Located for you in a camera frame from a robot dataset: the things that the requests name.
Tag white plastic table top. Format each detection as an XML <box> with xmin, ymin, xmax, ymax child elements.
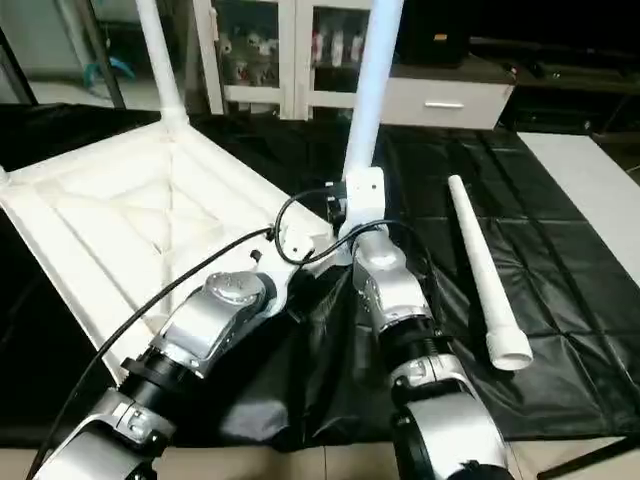
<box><xmin>0</xmin><ymin>117</ymin><xmax>346</xmax><ymax>386</ymax></box>

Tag white drawer cabinet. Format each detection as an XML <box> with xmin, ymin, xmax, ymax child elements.
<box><xmin>384</xmin><ymin>77</ymin><xmax>516</xmax><ymax>130</ymax></box>

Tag white glass door cabinet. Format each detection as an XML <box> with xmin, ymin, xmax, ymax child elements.
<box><xmin>192</xmin><ymin>0</ymin><xmax>406</xmax><ymax>121</ymax></box>

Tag black box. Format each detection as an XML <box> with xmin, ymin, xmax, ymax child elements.
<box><xmin>399</xmin><ymin>0</ymin><xmax>471</xmax><ymax>66</ymax></box>

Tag black work mat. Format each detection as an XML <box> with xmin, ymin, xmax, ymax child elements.
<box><xmin>0</xmin><ymin>102</ymin><xmax>640</xmax><ymax>444</ymax></box>

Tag white flat board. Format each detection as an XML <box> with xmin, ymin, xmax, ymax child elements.
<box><xmin>517</xmin><ymin>132</ymin><xmax>640</xmax><ymax>226</ymax></box>

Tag grey pole stand blue brackets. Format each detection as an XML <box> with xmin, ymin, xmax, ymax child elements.
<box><xmin>79</xmin><ymin>0</ymin><xmax>136</xmax><ymax>109</ymax></box>

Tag black low desk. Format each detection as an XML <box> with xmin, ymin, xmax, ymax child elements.
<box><xmin>467</xmin><ymin>34</ymin><xmax>640</xmax><ymax>134</ymax></box>

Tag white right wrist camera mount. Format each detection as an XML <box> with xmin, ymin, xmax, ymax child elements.
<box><xmin>341</xmin><ymin>167</ymin><xmax>389</xmax><ymax>239</ymax></box>

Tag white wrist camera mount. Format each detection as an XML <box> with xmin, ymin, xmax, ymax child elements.
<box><xmin>341</xmin><ymin>167</ymin><xmax>389</xmax><ymax>239</ymax></box>
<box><xmin>247</xmin><ymin>224</ymin><xmax>331</xmax><ymax>311</ymax></box>

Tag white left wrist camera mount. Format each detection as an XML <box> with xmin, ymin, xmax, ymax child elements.
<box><xmin>247</xmin><ymin>224</ymin><xmax>331</xmax><ymax>311</ymax></box>

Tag black metal table frame leg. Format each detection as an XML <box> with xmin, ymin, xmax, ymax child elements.
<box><xmin>537</xmin><ymin>432</ymin><xmax>640</xmax><ymax>479</ymax></box>

